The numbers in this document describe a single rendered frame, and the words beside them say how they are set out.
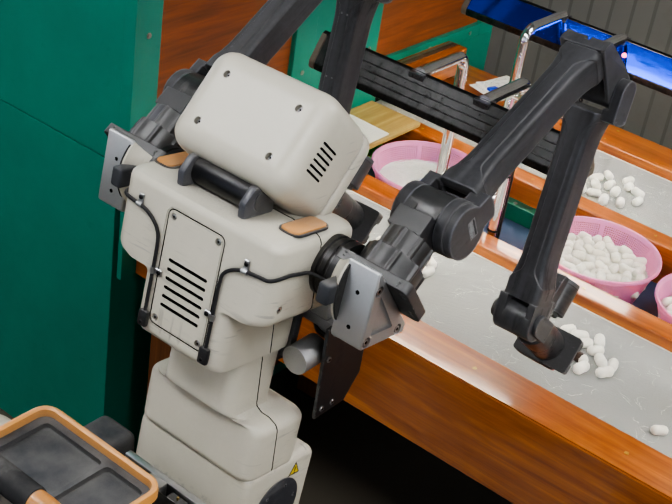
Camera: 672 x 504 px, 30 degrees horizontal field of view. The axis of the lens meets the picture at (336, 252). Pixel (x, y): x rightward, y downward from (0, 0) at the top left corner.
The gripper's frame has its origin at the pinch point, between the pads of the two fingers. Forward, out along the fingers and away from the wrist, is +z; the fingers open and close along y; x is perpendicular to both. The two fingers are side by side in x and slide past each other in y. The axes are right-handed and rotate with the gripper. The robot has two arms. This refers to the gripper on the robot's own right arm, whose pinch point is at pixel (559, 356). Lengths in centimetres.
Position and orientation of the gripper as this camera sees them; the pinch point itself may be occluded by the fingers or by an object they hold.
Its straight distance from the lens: 222.3
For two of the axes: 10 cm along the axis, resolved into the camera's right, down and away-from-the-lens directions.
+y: -7.7, -4.1, 4.9
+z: 3.8, 3.1, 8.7
